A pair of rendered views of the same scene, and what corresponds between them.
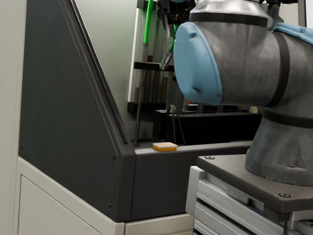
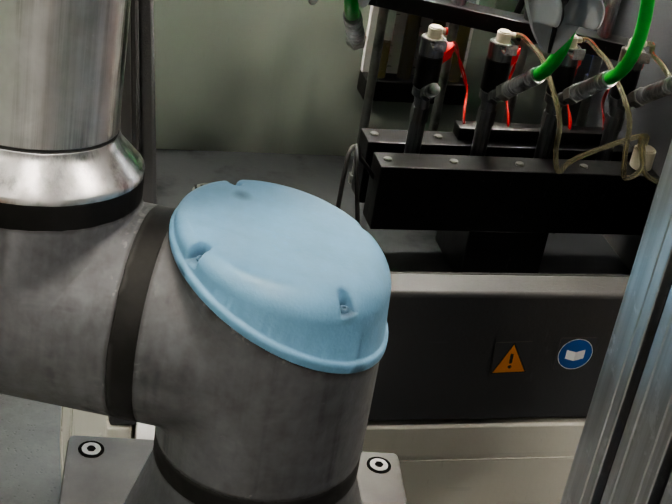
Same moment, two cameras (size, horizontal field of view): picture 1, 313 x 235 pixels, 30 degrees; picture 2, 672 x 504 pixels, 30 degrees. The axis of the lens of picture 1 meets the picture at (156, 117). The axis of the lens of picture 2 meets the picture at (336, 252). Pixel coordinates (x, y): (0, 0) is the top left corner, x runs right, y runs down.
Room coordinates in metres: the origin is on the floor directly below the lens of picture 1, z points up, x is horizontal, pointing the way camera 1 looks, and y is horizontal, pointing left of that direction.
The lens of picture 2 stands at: (0.40, -0.43, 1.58)
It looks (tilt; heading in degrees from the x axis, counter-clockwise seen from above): 30 degrees down; 19
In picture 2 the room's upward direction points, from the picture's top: 10 degrees clockwise
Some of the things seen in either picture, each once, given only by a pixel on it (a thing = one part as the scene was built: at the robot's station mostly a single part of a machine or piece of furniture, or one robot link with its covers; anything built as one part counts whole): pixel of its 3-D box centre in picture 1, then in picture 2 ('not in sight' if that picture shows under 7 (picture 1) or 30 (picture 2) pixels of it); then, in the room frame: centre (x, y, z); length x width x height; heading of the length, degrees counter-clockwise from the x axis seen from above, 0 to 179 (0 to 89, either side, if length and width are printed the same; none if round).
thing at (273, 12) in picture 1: (274, 24); (584, 9); (1.42, -0.26, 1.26); 0.06 x 0.03 x 0.09; 36
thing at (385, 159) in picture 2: (207, 135); (497, 207); (1.73, -0.16, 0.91); 0.34 x 0.10 x 0.15; 126
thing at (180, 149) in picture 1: (229, 173); (453, 347); (1.46, -0.20, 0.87); 0.62 x 0.04 x 0.16; 126
